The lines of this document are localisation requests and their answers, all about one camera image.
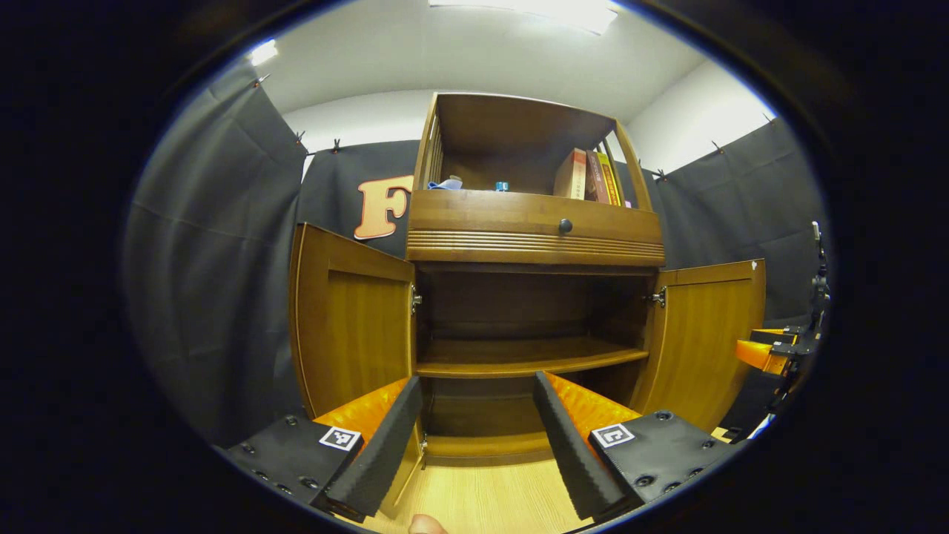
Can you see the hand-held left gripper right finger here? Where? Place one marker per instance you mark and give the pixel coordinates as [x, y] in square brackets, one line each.
[567, 452]

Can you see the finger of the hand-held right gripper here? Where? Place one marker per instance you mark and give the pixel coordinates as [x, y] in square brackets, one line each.
[760, 354]

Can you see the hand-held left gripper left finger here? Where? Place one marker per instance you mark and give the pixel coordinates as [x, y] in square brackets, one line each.
[384, 452]

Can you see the wooden shoe cabinet door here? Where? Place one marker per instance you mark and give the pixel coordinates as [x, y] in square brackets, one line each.
[348, 334]
[704, 341]

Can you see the black round drawer knob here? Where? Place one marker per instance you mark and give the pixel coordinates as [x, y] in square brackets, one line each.
[565, 225]

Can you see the yellow book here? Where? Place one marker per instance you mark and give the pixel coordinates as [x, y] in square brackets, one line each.
[609, 182]

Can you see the brown book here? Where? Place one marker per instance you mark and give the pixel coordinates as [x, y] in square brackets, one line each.
[595, 178]

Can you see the black backdrop cloth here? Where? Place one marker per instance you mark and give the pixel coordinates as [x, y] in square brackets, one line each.
[222, 259]

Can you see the beige book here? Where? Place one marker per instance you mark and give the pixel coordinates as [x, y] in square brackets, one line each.
[569, 176]

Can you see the blue and white cloth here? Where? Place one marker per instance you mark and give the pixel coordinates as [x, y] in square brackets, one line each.
[447, 184]

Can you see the large ceiling light panel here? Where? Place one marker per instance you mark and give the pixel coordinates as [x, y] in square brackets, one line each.
[563, 13]

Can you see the small ceiling light panel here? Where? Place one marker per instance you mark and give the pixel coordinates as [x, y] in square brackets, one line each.
[263, 53]

